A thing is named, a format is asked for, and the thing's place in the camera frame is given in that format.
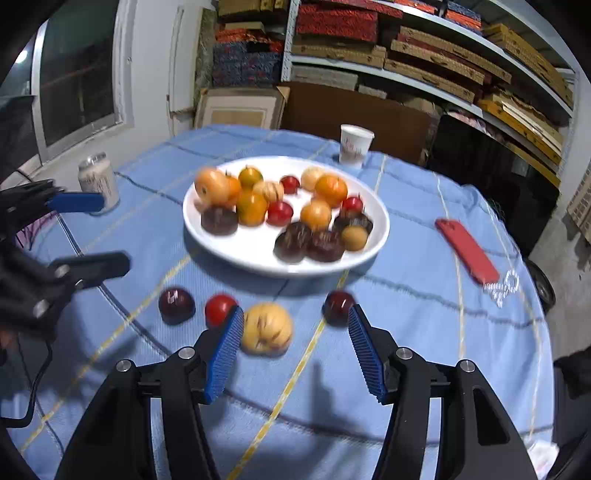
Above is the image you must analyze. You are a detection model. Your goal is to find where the glass window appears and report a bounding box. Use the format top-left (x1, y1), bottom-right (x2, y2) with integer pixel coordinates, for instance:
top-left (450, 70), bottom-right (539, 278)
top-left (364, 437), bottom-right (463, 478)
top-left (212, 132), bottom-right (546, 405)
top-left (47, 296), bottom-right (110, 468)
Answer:
top-left (25, 0), bottom-right (134, 162)

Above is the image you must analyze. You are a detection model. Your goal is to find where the black wheel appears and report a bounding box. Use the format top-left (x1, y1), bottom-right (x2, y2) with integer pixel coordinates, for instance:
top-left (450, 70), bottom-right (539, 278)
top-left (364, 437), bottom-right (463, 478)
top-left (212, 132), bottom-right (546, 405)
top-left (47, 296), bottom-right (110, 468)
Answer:
top-left (524, 258), bottom-right (557, 315)

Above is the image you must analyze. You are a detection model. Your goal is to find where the white paper cup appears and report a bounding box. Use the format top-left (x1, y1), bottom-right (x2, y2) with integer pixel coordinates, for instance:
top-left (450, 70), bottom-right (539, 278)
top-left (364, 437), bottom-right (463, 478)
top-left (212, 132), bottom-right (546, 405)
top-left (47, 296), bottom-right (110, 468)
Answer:
top-left (339, 124), bottom-right (375, 169)

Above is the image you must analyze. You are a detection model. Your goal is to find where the pale yellow round fruit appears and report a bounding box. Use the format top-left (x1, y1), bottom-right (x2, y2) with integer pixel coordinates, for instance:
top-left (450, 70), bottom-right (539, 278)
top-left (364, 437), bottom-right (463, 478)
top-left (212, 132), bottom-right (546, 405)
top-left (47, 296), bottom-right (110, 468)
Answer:
top-left (301, 167), bottom-right (325, 191)

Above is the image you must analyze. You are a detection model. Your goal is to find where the brown cardboard sheet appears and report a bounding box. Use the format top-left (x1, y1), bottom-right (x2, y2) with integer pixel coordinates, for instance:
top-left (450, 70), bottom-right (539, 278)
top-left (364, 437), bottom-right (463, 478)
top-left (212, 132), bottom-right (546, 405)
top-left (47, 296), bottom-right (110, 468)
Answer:
top-left (277, 82), bottom-right (439, 164)

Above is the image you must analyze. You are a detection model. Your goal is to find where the white round plate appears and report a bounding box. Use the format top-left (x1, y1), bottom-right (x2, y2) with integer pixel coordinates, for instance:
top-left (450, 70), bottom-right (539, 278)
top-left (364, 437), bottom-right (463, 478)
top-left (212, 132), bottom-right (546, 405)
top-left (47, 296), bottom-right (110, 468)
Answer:
top-left (183, 156), bottom-right (391, 278)

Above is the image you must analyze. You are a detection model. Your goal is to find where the pink printed cloth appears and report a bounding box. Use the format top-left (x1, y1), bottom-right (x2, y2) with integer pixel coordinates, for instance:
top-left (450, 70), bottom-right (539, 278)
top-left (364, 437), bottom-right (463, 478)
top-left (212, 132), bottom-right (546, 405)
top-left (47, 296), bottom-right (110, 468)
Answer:
top-left (14, 212), bottom-right (61, 250)

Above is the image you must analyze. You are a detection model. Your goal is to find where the tan woven panel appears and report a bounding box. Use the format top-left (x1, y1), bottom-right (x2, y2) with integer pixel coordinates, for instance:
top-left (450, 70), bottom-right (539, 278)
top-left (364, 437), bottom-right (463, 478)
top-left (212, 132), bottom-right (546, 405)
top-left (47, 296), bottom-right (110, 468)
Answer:
top-left (567, 166), bottom-right (591, 241)

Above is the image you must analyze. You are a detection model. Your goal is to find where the grey marbled board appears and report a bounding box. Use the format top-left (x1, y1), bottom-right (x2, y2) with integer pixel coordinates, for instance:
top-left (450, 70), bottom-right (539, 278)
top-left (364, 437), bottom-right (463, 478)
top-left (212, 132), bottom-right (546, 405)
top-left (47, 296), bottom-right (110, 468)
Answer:
top-left (196, 9), bottom-right (218, 93)

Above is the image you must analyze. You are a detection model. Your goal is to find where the dark cloth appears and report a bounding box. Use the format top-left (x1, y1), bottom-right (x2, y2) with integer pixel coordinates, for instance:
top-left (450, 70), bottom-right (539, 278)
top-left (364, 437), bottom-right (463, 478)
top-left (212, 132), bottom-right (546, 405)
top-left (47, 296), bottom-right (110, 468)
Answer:
top-left (551, 346), bottom-right (591, 480)

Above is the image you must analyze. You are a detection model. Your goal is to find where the stack of yellow flat boxes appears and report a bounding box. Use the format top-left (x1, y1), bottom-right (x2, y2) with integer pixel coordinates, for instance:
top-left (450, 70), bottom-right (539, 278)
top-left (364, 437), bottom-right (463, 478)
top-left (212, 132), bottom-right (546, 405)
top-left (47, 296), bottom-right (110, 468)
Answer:
top-left (478, 90), bottom-right (566, 185)

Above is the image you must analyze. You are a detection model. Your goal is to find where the blue checked tablecloth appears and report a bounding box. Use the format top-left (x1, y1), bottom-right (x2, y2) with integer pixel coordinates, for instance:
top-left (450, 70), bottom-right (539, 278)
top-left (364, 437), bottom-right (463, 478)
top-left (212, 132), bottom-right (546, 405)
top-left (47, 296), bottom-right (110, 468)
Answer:
top-left (0, 124), bottom-right (555, 480)

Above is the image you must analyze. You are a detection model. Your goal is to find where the white metal shelf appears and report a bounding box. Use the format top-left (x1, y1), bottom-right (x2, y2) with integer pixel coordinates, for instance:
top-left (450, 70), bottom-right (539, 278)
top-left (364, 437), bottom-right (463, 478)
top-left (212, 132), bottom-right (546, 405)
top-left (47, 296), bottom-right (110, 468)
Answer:
top-left (281, 0), bottom-right (578, 185)

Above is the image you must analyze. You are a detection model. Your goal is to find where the pale yellow striped fruit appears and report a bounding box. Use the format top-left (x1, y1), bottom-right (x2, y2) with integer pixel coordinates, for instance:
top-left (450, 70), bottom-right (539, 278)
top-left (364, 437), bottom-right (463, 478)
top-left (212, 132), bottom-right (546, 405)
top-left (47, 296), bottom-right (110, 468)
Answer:
top-left (242, 302), bottom-right (294, 355)
top-left (253, 180), bottom-right (284, 203)

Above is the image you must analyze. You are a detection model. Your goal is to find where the large yellow-orange fruit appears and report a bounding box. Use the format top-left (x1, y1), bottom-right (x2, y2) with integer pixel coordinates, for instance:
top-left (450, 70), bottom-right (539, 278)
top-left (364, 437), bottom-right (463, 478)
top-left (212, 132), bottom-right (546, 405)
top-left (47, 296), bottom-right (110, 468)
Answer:
top-left (194, 167), bottom-right (232, 205)

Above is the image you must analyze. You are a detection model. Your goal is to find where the white leaning panel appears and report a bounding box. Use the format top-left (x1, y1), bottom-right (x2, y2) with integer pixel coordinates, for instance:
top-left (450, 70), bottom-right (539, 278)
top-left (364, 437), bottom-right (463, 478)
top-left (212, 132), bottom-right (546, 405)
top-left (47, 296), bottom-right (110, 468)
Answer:
top-left (168, 7), bottom-right (199, 137)

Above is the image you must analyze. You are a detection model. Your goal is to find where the grey patterned box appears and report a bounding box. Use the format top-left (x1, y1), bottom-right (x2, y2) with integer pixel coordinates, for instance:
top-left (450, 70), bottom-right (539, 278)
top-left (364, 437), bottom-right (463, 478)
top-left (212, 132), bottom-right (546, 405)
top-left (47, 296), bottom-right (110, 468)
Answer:
top-left (292, 65), bottom-right (360, 90)

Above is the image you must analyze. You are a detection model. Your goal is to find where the wooden picture frame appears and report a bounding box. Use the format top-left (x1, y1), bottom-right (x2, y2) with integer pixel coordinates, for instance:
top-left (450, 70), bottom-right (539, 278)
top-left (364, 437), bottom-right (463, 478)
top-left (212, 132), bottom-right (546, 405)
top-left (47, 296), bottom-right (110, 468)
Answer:
top-left (194, 88), bottom-right (284, 130)

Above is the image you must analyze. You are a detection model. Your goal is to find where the large red patterned box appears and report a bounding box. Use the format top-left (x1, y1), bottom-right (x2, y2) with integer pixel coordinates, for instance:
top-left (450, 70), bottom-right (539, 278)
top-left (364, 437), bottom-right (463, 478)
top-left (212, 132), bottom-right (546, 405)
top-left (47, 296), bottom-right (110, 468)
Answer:
top-left (295, 4), bottom-right (379, 43)

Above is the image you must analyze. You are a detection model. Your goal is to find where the white drink can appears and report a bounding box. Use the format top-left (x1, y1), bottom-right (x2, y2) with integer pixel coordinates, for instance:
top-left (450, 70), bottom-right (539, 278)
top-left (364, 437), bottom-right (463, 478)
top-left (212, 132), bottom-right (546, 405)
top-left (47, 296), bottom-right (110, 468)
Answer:
top-left (78, 152), bottom-right (121, 214)

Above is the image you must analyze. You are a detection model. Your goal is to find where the stack of tan woven boxes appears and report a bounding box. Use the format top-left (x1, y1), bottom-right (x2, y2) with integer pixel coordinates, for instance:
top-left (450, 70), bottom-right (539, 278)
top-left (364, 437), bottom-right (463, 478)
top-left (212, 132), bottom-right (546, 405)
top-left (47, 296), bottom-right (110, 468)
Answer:
top-left (217, 0), bottom-right (291, 31)
top-left (291, 23), bottom-right (575, 109)

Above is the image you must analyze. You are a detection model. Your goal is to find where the stack of blue patterned boxes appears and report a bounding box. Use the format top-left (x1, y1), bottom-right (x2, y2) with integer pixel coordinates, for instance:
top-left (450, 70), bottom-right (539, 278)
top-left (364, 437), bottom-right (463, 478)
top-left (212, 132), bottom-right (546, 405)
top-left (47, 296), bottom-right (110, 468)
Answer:
top-left (213, 39), bottom-right (283, 88)

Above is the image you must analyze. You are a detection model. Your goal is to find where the black flat screen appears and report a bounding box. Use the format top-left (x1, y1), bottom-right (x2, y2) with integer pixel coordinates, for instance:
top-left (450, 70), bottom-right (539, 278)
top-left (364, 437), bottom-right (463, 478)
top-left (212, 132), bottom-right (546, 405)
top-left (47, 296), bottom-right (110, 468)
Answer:
top-left (425, 114), bottom-right (561, 259)

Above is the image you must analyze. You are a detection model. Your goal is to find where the yellow-brown round fruit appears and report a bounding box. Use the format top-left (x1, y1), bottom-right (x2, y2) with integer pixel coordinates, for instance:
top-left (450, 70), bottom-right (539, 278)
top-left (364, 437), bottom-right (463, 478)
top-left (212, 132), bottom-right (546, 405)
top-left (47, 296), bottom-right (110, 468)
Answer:
top-left (342, 226), bottom-right (369, 252)

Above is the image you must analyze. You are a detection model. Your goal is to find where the black cable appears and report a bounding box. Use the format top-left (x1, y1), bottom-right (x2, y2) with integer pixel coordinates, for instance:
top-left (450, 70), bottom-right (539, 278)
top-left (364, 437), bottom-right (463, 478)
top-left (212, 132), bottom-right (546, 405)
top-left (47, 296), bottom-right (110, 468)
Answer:
top-left (0, 339), bottom-right (51, 428)

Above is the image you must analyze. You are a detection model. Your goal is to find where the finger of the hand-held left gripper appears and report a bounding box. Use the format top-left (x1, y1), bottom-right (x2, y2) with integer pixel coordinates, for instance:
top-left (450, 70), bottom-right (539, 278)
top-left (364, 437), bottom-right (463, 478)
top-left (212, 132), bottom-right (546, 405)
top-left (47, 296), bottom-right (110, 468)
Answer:
top-left (0, 240), bottom-right (132, 340)
top-left (0, 181), bottom-right (105, 236)

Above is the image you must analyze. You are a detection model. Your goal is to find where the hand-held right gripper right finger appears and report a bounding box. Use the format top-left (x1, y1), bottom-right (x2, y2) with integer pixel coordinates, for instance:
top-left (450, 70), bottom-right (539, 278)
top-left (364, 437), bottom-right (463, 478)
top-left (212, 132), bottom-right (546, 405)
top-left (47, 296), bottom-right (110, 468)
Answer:
top-left (347, 305), bottom-right (539, 480)

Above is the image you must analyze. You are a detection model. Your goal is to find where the red smartphone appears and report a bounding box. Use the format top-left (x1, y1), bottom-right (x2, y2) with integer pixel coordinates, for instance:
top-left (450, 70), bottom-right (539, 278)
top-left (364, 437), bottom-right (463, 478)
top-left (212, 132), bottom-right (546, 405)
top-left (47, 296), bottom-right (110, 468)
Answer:
top-left (435, 219), bottom-right (501, 286)

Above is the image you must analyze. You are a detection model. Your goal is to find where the white pearl phone strap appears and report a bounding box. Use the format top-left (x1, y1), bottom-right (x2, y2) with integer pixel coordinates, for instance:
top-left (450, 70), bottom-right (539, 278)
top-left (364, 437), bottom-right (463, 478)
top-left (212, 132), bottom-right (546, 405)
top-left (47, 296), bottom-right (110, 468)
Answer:
top-left (484, 270), bottom-right (522, 309)

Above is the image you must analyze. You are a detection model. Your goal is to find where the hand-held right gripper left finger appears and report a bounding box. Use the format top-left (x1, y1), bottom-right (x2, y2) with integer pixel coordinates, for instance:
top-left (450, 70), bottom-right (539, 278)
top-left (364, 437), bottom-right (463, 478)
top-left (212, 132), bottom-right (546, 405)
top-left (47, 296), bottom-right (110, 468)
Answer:
top-left (55, 305), bottom-right (245, 480)

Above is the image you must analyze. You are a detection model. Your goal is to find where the dark red plum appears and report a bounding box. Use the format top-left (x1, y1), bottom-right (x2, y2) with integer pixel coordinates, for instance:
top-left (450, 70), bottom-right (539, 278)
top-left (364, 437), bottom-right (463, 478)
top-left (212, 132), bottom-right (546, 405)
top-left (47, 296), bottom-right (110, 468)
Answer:
top-left (322, 291), bottom-right (357, 328)

